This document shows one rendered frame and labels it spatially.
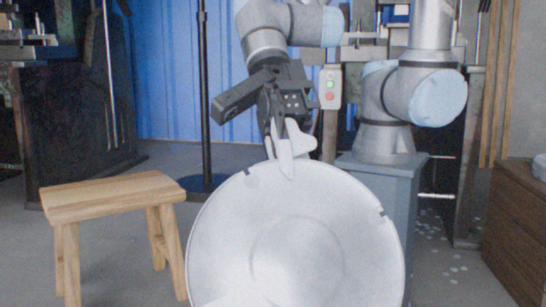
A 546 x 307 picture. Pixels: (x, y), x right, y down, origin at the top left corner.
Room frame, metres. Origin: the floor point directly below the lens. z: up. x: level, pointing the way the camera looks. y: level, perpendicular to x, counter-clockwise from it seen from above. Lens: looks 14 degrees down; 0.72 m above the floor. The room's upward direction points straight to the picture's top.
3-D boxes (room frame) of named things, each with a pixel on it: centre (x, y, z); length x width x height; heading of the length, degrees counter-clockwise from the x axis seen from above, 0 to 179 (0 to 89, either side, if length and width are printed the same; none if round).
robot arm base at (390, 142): (1.05, -0.27, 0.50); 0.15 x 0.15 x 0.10
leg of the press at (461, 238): (1.90, -0.79, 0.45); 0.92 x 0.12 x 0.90; 168
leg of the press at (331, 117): (2.01, -0.26, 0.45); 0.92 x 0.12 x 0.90; 168
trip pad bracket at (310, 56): (1.66, -0.14, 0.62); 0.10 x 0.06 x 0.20; 78
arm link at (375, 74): (1.04, -0.27, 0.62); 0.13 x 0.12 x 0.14; 19
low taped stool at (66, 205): (1.16, 0.44, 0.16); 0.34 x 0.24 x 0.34; 122
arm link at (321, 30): (0.86, -0.06, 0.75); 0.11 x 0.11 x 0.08; 19
